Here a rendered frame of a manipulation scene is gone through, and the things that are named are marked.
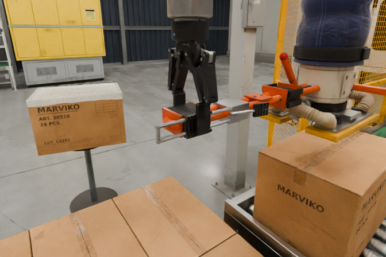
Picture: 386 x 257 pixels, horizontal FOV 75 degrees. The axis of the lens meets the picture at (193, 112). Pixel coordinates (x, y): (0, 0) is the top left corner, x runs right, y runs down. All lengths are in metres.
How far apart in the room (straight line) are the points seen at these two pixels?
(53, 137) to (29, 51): 5.86
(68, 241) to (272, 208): 0.93
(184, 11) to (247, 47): 1.59
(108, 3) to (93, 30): 3.69
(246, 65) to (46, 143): 1.58
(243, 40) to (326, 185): 1.32
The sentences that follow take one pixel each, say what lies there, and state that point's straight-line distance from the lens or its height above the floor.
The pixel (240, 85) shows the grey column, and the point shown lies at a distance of 2.08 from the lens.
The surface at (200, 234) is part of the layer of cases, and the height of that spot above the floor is 0.54.
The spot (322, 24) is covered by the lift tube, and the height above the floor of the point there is 1.47.
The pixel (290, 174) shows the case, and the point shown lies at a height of 0.91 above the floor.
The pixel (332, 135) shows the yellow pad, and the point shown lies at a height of 1.15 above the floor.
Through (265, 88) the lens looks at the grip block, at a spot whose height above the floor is 1.29.
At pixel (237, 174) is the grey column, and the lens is 2.39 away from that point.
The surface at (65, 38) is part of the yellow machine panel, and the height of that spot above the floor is 1.25.
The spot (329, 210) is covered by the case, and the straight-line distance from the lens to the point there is 1.08.
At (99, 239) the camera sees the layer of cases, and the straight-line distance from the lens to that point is 1.35.
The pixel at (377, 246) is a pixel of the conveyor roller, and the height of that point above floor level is 0.54.
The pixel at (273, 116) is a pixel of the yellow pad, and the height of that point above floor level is 1.16.
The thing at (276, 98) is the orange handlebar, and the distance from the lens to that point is 0.74.
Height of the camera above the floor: 1.45
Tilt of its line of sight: 18 degrees down
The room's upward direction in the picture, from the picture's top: straight up
